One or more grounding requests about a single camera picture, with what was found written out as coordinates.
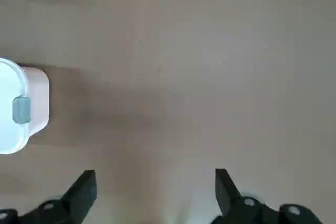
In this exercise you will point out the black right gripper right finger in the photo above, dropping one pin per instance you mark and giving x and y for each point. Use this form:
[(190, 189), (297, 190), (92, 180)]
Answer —
[(231, 205)]

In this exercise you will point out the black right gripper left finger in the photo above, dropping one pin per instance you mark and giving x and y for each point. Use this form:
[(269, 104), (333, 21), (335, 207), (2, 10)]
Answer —
[(76, 203)]

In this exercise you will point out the white bin lid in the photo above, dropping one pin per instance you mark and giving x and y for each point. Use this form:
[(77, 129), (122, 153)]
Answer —
[(9, 90)]

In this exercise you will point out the pink plastic bin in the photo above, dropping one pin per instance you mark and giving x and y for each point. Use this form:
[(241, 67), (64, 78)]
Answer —
[(39, 98)]

